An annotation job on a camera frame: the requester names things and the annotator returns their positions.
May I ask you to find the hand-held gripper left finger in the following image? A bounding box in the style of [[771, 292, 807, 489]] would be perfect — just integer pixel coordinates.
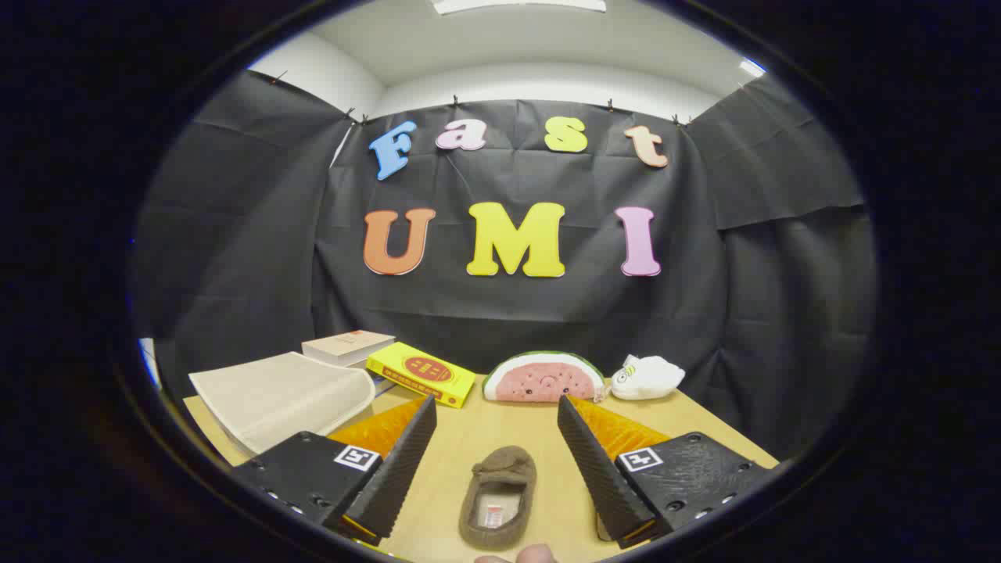
[[231, 395, 439, 547]]

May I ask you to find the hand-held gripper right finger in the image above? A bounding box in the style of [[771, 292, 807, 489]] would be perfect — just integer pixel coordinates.
[[557, 395, 771, 550]]

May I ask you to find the brown fuzzy shoe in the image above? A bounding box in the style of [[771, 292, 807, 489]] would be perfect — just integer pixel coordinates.
[[458, 446, 538, 550]]

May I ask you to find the beige fabric storage box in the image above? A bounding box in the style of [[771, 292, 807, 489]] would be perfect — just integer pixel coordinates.
[[188, 352, 378, 456]]

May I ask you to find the white plush toy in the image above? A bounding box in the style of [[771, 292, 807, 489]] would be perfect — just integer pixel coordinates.
[[610, 354, 686, 401]]

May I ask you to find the yellow book with red circle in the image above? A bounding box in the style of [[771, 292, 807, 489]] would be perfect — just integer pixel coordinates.
[[366, 342, 476, 409]]

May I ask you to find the watermelon slice plush toy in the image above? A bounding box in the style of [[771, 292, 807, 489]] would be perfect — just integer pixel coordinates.
[[482, 351, 607, 403]]

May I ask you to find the ceiling light panel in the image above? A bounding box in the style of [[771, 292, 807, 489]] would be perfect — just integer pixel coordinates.
[[430, 0, 608, 15]]

